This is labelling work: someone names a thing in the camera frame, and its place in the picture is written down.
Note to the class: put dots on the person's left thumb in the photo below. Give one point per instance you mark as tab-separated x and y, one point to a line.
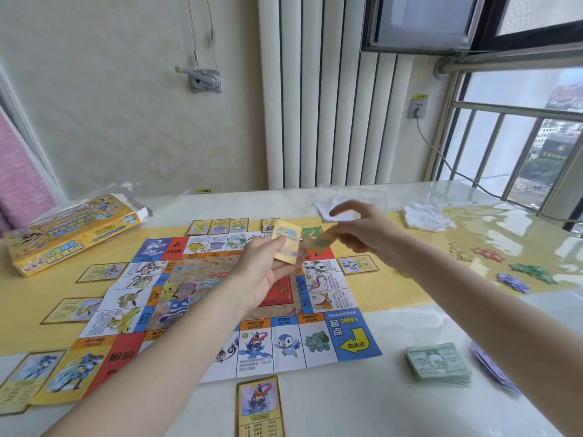
263	245

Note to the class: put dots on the person's right hand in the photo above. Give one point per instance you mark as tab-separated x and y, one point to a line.
378	241

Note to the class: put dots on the grey wall hand crank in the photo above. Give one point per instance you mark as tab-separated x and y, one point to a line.
206	80

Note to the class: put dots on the yellow cardboard game box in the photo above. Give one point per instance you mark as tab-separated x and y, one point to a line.
68	232

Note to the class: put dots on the crumpled white tissue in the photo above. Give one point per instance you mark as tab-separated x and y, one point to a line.
428	217

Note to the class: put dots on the white panel radiator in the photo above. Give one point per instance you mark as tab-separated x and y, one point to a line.
332	95

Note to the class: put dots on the white wall socket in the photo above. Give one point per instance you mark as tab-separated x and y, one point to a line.
417	109

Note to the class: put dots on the white sliding door frame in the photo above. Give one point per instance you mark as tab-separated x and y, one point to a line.
32	150

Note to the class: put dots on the pink curtain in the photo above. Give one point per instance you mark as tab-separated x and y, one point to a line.
20	186

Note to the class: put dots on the open dark window sash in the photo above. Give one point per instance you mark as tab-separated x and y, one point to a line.
423	22

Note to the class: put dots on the person's left forearm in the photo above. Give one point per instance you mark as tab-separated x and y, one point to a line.
150	373

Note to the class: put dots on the grey horizontal pipe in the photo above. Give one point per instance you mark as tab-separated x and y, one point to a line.
501	63

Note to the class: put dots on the clear plastic bag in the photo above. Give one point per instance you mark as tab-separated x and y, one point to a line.
364	195

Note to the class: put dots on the grey window guard railing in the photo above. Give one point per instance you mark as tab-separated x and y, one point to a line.
501	145

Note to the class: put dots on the clear plastic wrapper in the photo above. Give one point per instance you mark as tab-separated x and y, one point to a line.
159	197

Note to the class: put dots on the white paper sheets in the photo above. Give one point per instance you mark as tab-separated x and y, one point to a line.
324	211

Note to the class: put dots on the person's right forearm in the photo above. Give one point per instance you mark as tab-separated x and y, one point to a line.
496	323

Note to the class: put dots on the brown-green game card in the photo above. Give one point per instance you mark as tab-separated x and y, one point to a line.
319	245

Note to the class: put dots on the stack of purple play money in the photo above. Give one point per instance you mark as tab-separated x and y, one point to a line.
494	368

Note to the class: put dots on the person's right thumb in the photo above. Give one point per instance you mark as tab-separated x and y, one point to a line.
339	231

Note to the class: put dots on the stack of green play money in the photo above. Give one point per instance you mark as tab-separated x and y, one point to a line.
437	364

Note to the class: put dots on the yellow table runner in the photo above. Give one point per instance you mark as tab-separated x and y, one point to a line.
27	304

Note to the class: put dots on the person's left hand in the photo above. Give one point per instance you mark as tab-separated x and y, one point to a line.
255	277

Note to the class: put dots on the colourful paper game board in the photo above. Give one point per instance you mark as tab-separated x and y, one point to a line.
291	341

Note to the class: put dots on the stack of yellow game cards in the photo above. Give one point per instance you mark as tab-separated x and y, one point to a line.
288	241

